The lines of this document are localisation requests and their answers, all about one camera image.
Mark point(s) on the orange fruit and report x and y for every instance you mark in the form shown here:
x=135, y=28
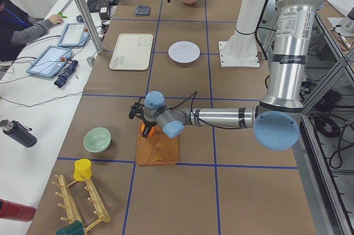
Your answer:
x=152, y=130

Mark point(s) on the white plate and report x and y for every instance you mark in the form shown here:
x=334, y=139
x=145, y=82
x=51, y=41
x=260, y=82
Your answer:
x=184, y=52

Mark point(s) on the cream bear tray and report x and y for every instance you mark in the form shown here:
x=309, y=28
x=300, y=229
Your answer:
x=132, y=52

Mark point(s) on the wooden cutting board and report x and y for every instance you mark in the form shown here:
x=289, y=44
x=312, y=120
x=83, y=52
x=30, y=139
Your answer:
x=158, y=149

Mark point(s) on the grey folded cloth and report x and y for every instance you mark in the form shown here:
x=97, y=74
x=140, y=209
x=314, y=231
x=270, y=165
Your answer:
x=142, y=11

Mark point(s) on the green bowl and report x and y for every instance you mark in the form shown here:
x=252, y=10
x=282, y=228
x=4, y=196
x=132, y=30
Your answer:
x=97, y=140

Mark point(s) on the yellow cup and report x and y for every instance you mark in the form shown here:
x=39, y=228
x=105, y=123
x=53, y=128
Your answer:
x=82, y=169

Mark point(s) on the small metal cylinder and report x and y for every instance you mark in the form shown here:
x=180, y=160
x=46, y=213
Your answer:
x=90, y=60

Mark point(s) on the wooden cup rack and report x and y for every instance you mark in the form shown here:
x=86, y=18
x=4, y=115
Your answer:
x=81, y=203

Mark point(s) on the dark blue folded umbrella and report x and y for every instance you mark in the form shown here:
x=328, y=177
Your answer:
x=64, y=76

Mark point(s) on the far teach pendant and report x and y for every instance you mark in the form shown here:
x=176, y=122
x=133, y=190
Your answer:
x=74, y=35

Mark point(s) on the teach pendant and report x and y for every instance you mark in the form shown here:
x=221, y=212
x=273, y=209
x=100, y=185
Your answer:
x=74, y=35
x=50, y=62

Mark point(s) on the near teach pendant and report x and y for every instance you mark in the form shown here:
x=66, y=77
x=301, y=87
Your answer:
x=50, y=62

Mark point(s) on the dark green cup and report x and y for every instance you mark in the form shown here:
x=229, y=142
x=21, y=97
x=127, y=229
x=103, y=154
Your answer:
x=75, y=228

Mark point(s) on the black bottle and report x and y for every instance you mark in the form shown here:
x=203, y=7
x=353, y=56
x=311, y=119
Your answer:
x=18, y=132

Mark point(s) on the seated person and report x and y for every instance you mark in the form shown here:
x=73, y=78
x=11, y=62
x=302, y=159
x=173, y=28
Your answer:
x=18, y=28

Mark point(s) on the red bottle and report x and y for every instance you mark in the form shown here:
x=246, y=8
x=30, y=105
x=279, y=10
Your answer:
x=16, y=212

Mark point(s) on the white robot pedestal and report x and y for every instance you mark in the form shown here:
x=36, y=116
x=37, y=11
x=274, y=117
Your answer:
x=241, y=48

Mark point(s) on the aluminium frame post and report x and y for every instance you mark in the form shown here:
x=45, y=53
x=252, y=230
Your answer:
x=84, y=11

